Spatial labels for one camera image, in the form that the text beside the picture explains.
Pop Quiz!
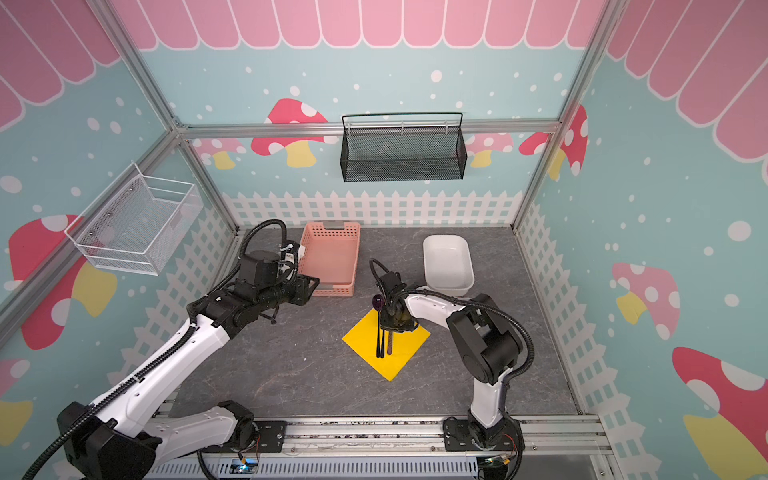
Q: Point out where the purple metal spoon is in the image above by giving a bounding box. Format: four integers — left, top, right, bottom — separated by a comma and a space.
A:
372, 294, 385, 358

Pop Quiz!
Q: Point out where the yellow paper napkin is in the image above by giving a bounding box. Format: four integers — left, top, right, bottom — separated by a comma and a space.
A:
342, 310, 430, 381

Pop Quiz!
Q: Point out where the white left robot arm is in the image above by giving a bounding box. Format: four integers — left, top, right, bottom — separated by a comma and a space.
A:
23, 219, 319, 479

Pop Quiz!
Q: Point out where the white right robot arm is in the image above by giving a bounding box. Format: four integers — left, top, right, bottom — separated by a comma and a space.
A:
369, 259, 535, 479

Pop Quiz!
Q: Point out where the pink perforated plastic basket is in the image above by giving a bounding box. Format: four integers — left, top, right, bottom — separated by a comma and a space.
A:
299, 222, 361, 297

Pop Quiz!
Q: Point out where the white plastic tub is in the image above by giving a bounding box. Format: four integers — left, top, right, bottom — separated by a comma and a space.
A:
423, 234, 475, 297

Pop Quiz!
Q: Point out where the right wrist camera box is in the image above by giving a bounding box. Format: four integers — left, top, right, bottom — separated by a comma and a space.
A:
377, 271, 406, 298

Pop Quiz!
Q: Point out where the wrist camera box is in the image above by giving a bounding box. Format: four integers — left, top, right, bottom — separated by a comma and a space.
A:
377, 271, 406, 298
238, 250, 298, 289

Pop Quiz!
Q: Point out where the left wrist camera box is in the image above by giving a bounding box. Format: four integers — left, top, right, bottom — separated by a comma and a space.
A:
238, 250, 298, 289

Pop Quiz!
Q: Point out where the white wire wall basket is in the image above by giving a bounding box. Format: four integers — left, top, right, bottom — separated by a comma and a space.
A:
65, 164, 204, 276

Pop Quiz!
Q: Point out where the black mesh wall basket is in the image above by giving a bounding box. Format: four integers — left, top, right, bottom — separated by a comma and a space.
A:
340, 111, 468, 182

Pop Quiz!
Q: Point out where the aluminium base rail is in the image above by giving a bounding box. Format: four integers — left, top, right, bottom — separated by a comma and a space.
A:
149, 416, 613, 480

